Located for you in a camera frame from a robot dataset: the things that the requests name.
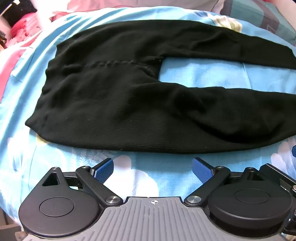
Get blue grey patterned pillow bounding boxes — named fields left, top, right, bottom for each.
left=215, top=0, right=296, bottom=45

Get dark hanging clothes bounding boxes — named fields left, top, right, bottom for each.
left=0, top=0, right=38, bottom=22

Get blue floral bedsheet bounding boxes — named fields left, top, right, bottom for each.
left=0, top=6, right=296, bottom=223

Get stack of pink towels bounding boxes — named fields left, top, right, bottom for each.
left=10, top=12, right=44, bottom=42

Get black pants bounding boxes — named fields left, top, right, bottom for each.
left=25, top=20, right=296, bottom=154

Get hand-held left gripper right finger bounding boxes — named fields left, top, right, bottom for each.
left=185, top=158, right=263, bottom=206

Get pink blanket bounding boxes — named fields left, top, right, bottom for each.
left=0, top=35, right=47, bottom=112

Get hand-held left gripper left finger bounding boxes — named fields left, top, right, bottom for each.
left=42, top=158, right=122, bottom=206

